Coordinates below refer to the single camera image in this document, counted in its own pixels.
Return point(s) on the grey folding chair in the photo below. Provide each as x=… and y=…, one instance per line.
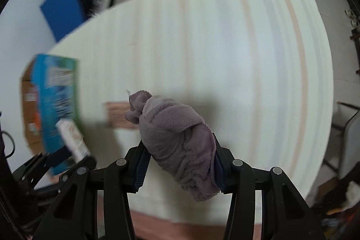
x=351, y=127

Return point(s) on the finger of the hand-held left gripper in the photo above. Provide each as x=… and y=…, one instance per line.
x=59, y=157
x=88, y=161

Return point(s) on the purple cloth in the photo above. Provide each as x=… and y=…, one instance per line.
x=174, y=144

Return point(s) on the cardboard box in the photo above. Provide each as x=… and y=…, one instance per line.
x=56, y=93

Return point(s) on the brown wooden coaster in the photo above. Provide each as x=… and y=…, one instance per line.
x=118, y=115

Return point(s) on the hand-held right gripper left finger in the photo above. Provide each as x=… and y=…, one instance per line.
x=140, y=169

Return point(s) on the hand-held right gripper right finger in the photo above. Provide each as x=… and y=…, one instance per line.
x=220, y=172

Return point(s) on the blue folded mat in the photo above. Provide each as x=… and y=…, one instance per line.
x=62, y=12

